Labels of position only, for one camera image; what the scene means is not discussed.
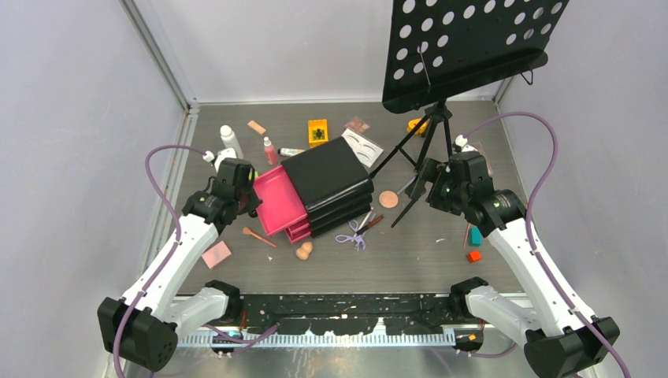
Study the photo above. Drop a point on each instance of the black makeup brush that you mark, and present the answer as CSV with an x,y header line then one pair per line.
x,y
405,210

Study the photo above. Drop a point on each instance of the white makeup pencil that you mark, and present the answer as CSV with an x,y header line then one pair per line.
x,y
366,218

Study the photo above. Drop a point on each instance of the long eyeshadow palette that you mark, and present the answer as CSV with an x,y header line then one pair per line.
x,y
479,148

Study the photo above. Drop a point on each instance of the black perforated music stand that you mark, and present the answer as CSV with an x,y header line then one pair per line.
x,y
440,49

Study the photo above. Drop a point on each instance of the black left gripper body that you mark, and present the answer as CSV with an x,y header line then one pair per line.
x,y
248,199

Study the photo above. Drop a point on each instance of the small eyeshadow palette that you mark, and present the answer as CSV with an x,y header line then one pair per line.
x,y
357,125

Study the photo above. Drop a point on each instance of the pink lower drawers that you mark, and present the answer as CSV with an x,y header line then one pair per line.
x,y
298,231

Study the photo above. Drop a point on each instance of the false eyelash card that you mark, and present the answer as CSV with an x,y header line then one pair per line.
x,y
366,151

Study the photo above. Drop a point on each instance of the white bottle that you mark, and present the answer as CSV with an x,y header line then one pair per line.
x,y
230,140

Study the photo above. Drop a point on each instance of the pink sponge block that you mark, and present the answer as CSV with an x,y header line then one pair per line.
x,y
216,254

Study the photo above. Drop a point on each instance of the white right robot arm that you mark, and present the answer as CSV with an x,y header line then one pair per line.
x,y
560,335

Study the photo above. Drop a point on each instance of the round orange powder puff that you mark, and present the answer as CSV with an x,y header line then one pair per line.
x,y
388,199

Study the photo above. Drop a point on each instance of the pink lip pencil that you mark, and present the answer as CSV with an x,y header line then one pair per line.
x,y
466,237

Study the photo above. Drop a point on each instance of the orange handled brush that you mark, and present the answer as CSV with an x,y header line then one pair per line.
x,y
250,232

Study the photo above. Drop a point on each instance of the red small block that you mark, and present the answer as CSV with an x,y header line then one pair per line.
x,y
473,256

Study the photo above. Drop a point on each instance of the yellow toy block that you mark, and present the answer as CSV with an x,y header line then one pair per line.
x,y
317,131

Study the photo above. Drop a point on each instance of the beige sponge block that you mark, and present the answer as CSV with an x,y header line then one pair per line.
x,y
255,126

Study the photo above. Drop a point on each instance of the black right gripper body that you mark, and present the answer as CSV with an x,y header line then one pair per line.
x,y
444,194

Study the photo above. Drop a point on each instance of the purple eyelash curler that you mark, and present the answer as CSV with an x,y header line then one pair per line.
x,y
355,238

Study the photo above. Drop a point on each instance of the teal block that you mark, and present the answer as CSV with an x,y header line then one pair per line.
x,y
475,237

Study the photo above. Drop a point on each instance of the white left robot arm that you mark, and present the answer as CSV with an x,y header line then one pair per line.
x,y
144,325

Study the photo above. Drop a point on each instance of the red lip gloss tube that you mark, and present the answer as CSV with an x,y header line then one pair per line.
x,y
365,228

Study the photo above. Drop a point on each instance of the orange beauty blender sponge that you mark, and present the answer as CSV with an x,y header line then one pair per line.
x,y
304,251

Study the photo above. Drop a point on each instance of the black drawer organizer cabinet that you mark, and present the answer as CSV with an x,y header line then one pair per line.
x,y
332,184

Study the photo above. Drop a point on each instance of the small makeup tube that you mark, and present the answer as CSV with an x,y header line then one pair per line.
x,y
289,152

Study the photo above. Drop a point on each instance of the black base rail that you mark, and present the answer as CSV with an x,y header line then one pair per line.
x,y
350,314

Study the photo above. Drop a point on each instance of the pink top drawer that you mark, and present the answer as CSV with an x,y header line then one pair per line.
x,y
281,206

